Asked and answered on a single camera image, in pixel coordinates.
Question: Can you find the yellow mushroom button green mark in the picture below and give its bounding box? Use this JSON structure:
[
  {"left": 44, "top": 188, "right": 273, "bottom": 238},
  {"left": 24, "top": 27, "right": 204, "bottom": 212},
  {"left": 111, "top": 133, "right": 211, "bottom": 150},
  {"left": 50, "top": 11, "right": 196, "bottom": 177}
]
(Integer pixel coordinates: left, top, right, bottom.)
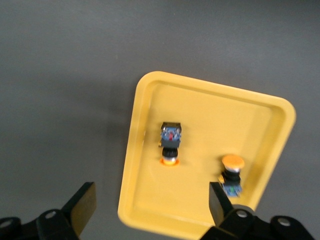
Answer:
[{"left": 218, "top": 154, "right": 246, "bottom": 199}]

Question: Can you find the yellow plastic tray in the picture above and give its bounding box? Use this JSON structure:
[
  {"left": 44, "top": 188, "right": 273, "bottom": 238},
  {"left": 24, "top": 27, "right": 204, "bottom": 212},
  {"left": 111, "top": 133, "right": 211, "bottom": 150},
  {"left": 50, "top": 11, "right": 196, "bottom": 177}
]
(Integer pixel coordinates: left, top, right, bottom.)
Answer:
[{"left": 117, "top": 70, "right": 297, "bottom": 238}]

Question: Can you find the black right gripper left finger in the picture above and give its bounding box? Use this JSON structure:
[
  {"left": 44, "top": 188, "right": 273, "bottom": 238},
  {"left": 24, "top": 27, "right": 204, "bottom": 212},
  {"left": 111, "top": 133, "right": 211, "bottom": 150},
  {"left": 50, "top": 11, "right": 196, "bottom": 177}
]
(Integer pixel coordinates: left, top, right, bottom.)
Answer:
[{"left": 0, "top": 181, "right": 98, "bottom": 240}]

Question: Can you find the dark grey table mat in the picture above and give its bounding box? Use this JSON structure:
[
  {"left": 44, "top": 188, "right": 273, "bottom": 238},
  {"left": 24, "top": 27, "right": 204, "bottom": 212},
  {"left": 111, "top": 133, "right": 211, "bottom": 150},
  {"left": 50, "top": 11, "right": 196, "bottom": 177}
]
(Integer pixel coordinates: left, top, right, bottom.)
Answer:
[{"left": 0, "top": 0, "right": 320, "bottom": 240}]

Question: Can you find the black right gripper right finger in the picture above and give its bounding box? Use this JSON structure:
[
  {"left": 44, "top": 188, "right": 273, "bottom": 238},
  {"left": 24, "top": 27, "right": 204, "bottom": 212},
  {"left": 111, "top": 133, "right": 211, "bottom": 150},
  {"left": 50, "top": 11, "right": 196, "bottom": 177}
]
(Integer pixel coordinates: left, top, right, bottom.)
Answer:
[{"left": 199, "top": 181, "right": 316, "bottom": 240}]

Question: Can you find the yellow mushroom button red mark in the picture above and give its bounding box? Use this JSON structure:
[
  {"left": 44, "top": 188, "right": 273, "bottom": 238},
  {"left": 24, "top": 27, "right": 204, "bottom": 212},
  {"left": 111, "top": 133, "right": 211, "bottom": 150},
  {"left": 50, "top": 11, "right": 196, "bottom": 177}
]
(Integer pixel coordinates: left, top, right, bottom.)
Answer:
[{"left": 158, "top": 121, "right": 182, "bottom": 167}]

